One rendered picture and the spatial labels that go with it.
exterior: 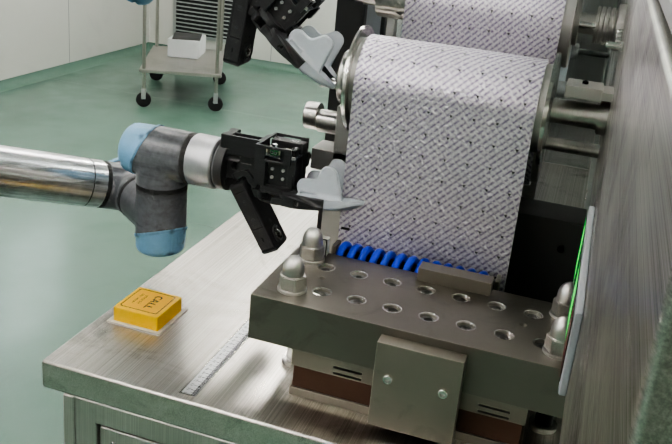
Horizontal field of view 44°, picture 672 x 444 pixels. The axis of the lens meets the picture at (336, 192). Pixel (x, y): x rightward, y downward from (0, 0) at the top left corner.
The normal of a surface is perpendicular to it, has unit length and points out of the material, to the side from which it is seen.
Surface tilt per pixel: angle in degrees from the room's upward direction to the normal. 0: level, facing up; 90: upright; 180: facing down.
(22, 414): 0
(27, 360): 0
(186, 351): 0
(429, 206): 90
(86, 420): 90
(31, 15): 90
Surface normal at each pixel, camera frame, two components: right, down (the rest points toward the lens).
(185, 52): -0.04, 0.34
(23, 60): 0.94, 0.19
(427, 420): -0.32, 0.30
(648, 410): -0.66, 0.20
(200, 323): 0.09, -0.94
